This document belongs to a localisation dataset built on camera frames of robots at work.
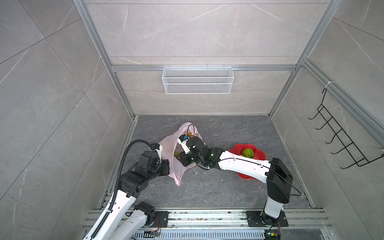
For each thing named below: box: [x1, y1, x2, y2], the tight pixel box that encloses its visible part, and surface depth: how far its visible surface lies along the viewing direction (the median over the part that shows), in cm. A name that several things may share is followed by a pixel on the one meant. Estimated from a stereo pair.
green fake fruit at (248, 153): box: [242, 148, 255, 159], surface depth 94 cm
